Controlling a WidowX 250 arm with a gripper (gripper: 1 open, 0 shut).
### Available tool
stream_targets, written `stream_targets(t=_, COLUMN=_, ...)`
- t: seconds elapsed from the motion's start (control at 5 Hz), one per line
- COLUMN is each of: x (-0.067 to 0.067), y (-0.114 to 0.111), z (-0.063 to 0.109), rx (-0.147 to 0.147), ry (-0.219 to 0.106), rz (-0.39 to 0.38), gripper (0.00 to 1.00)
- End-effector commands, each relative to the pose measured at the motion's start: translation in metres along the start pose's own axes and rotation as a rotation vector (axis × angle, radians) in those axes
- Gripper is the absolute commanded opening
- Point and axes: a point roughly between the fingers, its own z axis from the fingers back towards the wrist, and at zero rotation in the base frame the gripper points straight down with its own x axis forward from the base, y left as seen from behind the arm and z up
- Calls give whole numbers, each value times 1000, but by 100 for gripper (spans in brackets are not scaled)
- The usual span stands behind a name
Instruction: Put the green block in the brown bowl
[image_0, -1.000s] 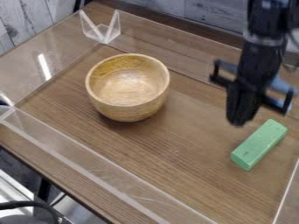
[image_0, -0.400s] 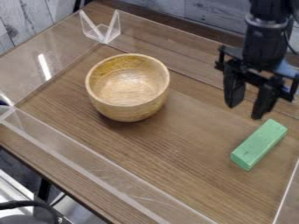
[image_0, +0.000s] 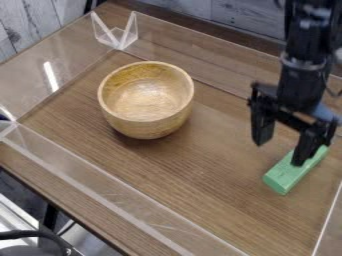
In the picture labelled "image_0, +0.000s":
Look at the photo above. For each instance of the brown wooden bowl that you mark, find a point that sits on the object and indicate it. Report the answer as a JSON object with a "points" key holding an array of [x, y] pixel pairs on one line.
{"points": [[146, 99]]}

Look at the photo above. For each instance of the clear acrylic corner bracket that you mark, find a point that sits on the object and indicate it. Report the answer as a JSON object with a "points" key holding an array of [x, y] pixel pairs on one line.
{"points": [[115, 38]]}

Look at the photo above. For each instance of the black table leg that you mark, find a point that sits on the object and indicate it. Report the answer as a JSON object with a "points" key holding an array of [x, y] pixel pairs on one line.
{"points": [[47, 226]]}

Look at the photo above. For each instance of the green rectangular block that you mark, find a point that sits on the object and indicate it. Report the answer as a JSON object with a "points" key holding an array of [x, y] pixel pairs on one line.
{"points": [[284, 175]]}

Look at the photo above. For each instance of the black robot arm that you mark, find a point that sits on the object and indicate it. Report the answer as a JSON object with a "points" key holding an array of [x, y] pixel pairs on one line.
{"points": [[313, 34]]}

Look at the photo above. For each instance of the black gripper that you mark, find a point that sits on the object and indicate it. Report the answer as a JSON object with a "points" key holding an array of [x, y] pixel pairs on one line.
{"points": [[293, 103]]}

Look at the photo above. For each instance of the clear acrylic tray wall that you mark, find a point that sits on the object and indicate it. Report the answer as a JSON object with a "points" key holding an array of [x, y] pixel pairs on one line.
{"points": [[183, 195]]}

